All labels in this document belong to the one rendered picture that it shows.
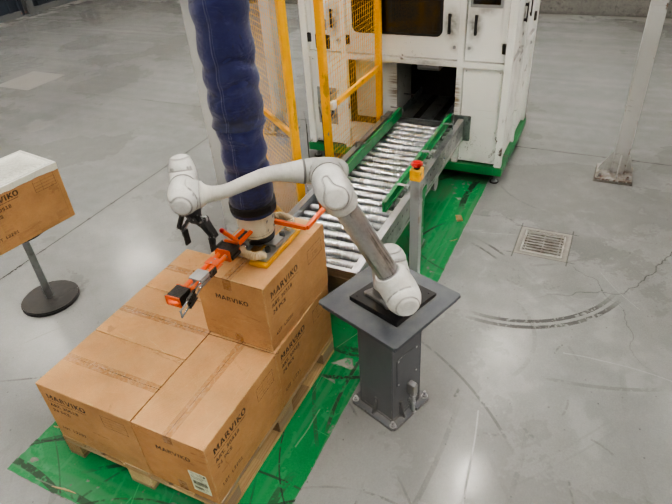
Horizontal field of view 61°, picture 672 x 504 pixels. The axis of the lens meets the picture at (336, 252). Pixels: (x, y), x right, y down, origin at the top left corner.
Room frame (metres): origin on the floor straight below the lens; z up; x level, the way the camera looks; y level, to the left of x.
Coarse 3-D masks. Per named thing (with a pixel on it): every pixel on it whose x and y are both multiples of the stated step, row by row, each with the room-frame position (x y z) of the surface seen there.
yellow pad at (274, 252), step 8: (280, 232) 2.40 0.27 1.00; (288, 232) 2.43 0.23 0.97; (296, 232) 2.44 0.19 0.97; (288, 240) 2.37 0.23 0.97; (264, 248) 2.31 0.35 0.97; (272, 248) 2.30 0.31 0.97; (280, 248) 2.30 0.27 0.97; (272, 256) 2.24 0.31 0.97; (256, 264) 2.19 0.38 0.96; (264, 264) 2.18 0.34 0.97
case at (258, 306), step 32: (320, 224) 2.53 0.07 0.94; (288, 256) 2.26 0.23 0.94; (320, 256) 2.49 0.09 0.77; (224, 288) 2.12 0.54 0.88; (256, 288) 2.03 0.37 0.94; (288, 288) 2.19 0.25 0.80; (320, 288) 2.46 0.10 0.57; (224, 320) 2.15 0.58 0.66; (256, 320) 2.05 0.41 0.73; (288, 320) 2.16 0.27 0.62
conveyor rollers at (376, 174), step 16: (400, 128) 4.62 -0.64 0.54; (416, 128) 4.57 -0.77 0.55; (432, 128) 4.58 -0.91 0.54; (448, 128) 4.52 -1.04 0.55; (384, 144) 4.31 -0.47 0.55; (400, 144) 4.33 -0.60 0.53; (416, 144) 4.27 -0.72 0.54; (368, 160) 4.07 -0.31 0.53; (384, 160) 4.02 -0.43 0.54; (400, 160) 4.04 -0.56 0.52; (352, 176) 3.84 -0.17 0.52; (368, 176) 3.79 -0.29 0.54; (384, 176) 3.75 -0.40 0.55; (400, 176) 3.76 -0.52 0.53; (368, 192) 3.59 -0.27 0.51; (384, 192) 3.53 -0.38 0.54; (368, 208) 3.31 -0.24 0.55; (336, 224) 3.14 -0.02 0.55; (336, 256) 2.81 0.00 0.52; (352, 256) 2.77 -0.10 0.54
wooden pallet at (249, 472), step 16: (320, 352) 2.39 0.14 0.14; (320, 368) 2.38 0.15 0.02; (304, 384) 2.26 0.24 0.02; (288, 416) 2.02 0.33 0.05; (272, 432) 1.94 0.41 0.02; (80, 448) 1.89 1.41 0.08; (272, 448) 1.86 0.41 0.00; (128, 464) 1.73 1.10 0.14; (256, 464) 1.75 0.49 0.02; (144, 480) 1.69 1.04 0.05; (160, 480) 1.63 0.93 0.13; (240, 480) 1.67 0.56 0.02; (192, 496) 1.55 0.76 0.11; (240, 496) 1.59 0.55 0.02
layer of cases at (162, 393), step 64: (192, 256) 2.90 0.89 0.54; (128, 320) 2.34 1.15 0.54; (192, 320) 2.30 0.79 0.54; (320, 320) 2.42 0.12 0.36; (64, 384) 1.91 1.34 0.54; (128, 384) 1.88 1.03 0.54; (192, 384) 1.85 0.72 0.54; (256, 384) 1.84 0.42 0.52; (128, 448) 1.70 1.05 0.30; (192, 448) 1.50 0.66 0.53; (256, 448) 1.75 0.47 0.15
